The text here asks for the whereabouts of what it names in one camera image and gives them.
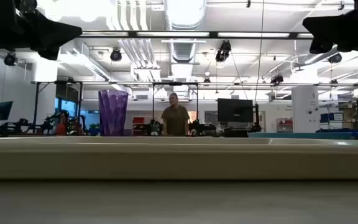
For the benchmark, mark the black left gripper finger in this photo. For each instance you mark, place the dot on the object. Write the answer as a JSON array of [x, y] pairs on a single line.
[[65, 27], [64, 40]]

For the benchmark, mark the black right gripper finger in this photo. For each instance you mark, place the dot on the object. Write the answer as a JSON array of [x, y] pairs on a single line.
[[317, 22], [322, 42]]

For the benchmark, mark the purple faceted plastic cup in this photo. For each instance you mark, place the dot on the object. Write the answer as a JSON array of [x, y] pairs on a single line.
[[113, 115]]

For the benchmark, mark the teal blue plate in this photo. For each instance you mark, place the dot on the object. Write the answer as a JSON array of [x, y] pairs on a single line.
[[300, 136]]

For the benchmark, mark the background black robot arm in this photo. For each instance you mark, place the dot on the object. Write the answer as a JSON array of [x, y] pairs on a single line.
[[20, 127]]

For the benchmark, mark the beige plastic tray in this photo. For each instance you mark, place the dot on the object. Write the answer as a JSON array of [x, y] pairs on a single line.
[[179, 161]]

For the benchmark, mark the white pillar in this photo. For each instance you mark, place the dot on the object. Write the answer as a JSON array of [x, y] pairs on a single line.
[[304, 112]]

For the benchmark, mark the blue storage bins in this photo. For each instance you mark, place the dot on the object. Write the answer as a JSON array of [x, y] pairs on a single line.
[[331, 117]]

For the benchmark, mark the tilted dark monitor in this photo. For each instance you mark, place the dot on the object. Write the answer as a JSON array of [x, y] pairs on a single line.
[[3, 110]]

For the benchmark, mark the person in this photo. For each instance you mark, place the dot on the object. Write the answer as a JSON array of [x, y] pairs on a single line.
[[175, 121], [61, 127]]

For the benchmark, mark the row of blue bins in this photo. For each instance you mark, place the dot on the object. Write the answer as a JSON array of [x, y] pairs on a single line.
[[337, 131]]

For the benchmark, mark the shelf with red bins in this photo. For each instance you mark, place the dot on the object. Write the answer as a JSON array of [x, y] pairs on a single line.
[[284, 125]]

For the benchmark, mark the red box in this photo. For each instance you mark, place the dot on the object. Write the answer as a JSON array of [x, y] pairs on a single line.
[[138, 120]]

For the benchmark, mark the black metal rig frame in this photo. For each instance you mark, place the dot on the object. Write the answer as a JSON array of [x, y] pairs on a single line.
[[175, 83], [67, 93]]

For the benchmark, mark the black overhead camera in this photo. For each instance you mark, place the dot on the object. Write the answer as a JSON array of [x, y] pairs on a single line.
[[223, 51]]

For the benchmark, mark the silver ventilation duct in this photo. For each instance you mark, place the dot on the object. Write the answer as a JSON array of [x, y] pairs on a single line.
[[183, 15]]

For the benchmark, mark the black overhead frame bar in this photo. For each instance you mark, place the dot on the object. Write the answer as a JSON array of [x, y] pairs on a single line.
[[197, 34]]

